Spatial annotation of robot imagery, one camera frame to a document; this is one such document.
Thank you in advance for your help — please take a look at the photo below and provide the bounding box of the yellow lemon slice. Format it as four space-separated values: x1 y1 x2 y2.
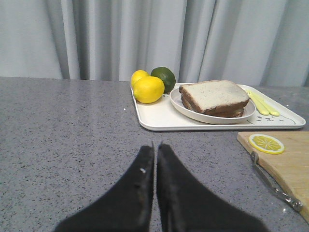
248 133 285 155

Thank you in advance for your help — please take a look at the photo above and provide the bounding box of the wooden cutting board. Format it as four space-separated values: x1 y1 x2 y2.
237 131 309 221

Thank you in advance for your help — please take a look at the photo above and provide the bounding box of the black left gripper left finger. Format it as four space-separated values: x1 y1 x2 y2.
55 145 155 232

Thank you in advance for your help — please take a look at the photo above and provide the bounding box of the whole yellow lemon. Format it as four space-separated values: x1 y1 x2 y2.
133 76 165 104

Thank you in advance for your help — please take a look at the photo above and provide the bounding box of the white round plate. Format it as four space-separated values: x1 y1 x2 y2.
169 87 257 125

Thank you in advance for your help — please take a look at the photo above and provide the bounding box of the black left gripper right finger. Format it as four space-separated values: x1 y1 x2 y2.
156 144 267 232

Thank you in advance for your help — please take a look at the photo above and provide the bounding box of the white rectangular bear tray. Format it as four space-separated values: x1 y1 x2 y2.
134 85 307 131

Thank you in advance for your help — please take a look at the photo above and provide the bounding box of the pale yellow plastic fork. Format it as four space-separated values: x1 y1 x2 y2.
246 90 270 116

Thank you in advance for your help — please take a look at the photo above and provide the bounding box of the green lime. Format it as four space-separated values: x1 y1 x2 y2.
151 67 176 94

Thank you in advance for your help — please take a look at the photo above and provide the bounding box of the grey pleated curtain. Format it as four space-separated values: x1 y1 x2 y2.
0 0 309 87

